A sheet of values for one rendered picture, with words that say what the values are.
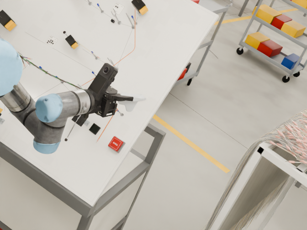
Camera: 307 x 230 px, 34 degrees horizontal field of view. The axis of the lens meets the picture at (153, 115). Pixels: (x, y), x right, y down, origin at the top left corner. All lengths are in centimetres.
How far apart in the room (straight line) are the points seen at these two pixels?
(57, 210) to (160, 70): 80
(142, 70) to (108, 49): 19
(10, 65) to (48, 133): 36
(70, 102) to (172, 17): 103
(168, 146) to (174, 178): 43
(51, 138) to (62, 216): 96
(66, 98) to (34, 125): 14
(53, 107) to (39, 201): 109
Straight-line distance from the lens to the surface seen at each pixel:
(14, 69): 118
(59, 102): 142
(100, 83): 152
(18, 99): 149
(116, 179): 252
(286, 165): 195
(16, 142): 237
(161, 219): 366
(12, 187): 253
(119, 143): 218
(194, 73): 544
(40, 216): 249
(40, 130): 148
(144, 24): 235
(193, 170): 428
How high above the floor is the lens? 234
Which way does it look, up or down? 29 degrees down
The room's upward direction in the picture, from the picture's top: 23 degrees clockwise
